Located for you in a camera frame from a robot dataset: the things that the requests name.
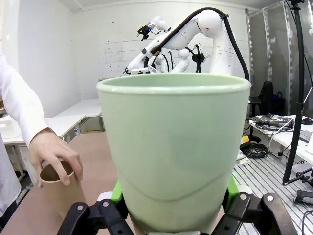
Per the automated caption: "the black bag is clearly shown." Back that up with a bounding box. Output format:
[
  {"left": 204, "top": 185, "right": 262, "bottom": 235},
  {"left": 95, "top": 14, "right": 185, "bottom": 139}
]
[{"left": 271, "top": 91, "right": 287, "bottom": 116}]

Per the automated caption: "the white table with white legs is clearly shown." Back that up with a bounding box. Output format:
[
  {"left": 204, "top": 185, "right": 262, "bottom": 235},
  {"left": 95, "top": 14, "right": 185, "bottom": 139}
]
[{"left": 0, "top": 131, "right": 29, "bottom": 147}]

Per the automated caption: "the black office chair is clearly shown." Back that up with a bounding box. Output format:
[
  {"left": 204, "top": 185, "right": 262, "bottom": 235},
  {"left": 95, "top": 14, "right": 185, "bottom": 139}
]
[{"left": 249, "top": 80, "right": 274, "bottom": 116}]

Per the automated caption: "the person in white shirt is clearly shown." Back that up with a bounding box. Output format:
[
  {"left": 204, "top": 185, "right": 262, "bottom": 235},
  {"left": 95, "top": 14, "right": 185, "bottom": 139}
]
[{"left": 0, "top": 133, "right": 22, "bottom": 217}]

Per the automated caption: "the black camera stand pole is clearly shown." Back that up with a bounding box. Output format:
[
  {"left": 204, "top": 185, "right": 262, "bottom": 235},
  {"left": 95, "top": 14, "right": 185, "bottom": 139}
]
[{"left": 282, "top": 0, "right": 308, "bottom": 187}]

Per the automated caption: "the person's right hand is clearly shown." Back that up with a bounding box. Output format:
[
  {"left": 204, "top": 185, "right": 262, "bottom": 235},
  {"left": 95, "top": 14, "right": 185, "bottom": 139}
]
[{"left": 28, "top": 127, "right": 84, "bottom": 189}]

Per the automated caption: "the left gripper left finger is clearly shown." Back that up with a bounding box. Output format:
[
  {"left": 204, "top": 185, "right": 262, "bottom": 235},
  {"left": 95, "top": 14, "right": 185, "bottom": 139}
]
[{"left": 56, "top": 180, "right": 135, "bottom": 235}]

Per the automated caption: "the long white table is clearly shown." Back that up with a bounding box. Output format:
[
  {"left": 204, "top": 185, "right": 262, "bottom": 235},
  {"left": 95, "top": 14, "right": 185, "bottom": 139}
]
[{"left": 44, "top": 98, "right": 105, "bottom": 138}]

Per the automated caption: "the tall pale green cup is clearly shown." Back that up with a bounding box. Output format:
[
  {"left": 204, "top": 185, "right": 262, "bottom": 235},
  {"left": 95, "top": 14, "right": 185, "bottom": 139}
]
[{"left": 96, "top": 73, "right": 252, "bottom": 234}]

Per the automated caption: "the black handheld device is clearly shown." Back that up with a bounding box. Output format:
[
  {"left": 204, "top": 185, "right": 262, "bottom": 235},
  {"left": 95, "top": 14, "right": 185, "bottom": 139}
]
[{"left": 293, "top": 189, "right": 313, "bottom": 205}]

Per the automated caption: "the black cable coil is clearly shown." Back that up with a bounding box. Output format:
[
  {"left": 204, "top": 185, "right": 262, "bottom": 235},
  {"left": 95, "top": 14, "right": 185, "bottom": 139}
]
[{"left": 241, "top": 142, "right": 269, "bottom": 159}]

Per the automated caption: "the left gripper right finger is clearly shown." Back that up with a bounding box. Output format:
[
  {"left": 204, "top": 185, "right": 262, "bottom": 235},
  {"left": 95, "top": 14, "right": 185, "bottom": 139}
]
[{"left": 215, "top": 175, "right": 298, "bottom": 235}]

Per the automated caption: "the black electronic device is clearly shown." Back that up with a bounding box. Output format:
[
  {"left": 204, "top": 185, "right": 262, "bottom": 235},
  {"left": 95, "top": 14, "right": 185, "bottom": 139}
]
[{"left": 254, "top": 113, "right": 294, "bottom": 129}]

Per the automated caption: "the black background robot gripper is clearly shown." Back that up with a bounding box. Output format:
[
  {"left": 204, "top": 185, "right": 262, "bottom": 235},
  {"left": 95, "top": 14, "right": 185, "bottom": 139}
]
[{"left": 136, "top": 25, "right": 151, "bottom": 41}]

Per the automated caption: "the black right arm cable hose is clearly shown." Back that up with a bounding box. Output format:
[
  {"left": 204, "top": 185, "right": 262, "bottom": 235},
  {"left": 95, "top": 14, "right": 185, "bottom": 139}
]
[{"left": 148, "top": 6, "right": 250, "bottom": 81}]

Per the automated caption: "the slotted metal table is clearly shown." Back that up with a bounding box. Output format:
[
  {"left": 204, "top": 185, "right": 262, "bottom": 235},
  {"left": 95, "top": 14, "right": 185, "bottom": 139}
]
[{"left": 231, "top": 150, "right": 313, "bottom": 235}]

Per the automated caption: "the white equipment desk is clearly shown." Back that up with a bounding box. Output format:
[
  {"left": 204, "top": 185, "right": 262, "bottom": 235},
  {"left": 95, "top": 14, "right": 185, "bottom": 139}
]
[{"left": 248, "top": 114, "right": 313, "bottom": 165}]

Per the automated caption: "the person's right forearm white sleeve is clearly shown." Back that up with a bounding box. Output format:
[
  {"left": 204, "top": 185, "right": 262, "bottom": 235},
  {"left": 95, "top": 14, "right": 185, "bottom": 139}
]
[{"left": 0, "top": 55, "right": 49, "bottom": 147}]

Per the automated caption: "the tall brown cup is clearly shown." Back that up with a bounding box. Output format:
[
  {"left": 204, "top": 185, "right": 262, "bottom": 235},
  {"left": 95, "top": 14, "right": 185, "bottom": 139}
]
[{"left": 39, "top": 160, "right": 86, "bottom": 221}]

